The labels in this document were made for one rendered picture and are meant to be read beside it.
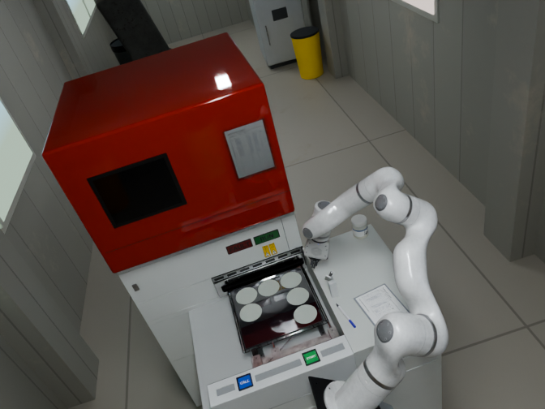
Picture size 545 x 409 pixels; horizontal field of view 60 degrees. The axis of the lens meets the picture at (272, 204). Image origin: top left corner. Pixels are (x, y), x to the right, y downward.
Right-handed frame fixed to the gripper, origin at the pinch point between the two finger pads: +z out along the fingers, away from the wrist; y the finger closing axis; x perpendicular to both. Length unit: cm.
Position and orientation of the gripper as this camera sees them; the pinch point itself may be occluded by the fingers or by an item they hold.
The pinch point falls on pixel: (314, 263)
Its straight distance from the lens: 208.0
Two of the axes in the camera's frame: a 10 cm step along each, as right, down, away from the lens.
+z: -0.9, 7.9, 6.0
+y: 9.8, 1.9, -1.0
